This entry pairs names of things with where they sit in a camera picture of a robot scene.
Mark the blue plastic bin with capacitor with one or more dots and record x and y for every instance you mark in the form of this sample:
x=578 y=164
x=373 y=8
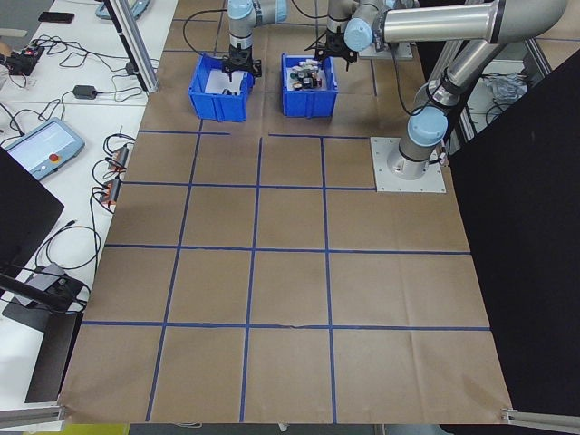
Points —
x=213 y=106

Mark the blue plastic bin with buttons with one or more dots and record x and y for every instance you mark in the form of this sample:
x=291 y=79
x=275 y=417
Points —
x=308 y=104

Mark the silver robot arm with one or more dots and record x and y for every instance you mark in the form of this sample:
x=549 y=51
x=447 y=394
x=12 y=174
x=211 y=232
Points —
x=453 y=20
x=240 y=27

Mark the red mushroom button grey block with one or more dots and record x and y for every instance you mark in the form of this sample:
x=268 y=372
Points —
x=317 y=81

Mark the small grey box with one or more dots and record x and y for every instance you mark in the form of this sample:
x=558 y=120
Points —
x=45 y=278

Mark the white foam liner under capacitor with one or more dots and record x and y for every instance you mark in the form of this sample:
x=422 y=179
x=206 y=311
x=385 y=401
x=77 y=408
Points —
x=217 y=81

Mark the small parts in right bin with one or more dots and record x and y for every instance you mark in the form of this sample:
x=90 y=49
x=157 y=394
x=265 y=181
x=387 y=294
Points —
x=322 y=72

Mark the black cylindrical capacitor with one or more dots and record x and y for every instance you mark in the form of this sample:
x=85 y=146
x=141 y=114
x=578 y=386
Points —
x=229 y=92

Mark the light blue pendant device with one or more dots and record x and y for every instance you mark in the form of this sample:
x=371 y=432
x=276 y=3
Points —
x=102 y=8

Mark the black power adapter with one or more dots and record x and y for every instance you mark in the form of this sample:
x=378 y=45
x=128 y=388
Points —
x=85 y=92

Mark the white side table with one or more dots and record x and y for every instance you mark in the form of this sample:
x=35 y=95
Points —
x=90 y=122

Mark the crumpled silver plastic wrap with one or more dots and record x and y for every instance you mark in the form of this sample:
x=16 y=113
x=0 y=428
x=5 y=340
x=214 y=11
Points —
x=505 y=88

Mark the black smartphone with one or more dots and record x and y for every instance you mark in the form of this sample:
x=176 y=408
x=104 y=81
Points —
x=56 y=17

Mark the grey teach pendant with screen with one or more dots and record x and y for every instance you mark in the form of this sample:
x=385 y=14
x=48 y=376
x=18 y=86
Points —
x=50 y=140

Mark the small black board red light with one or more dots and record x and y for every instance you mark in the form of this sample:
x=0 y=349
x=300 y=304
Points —
x=25 y=59

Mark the black monitor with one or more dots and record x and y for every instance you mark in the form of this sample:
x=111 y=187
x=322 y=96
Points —
x=22 y=213

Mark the black flat panel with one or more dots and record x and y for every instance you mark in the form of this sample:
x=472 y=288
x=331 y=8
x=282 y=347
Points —
x=54 y=362

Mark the aluminium table edge profile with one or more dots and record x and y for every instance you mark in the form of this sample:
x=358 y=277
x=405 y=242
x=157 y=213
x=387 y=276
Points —
x=544 y=419
x=31 y=414

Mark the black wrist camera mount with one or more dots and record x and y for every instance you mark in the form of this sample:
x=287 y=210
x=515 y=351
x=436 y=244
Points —
x=254 y=65
x=351 y=53

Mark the yellow and black selector switch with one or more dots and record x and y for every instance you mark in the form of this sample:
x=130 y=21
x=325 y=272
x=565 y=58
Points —
x=296 y=84

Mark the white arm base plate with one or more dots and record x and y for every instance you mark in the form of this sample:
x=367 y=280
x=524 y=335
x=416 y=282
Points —
x=385 y=181
x=399 y=52

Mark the aluminium frame post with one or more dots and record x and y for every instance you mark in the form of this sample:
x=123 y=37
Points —
x=140 y=59

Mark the metal V-frame bar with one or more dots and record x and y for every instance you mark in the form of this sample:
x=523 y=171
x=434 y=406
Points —
x=537 y=56

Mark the black frame cover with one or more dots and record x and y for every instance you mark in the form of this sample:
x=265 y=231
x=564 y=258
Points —
x=521 y=226

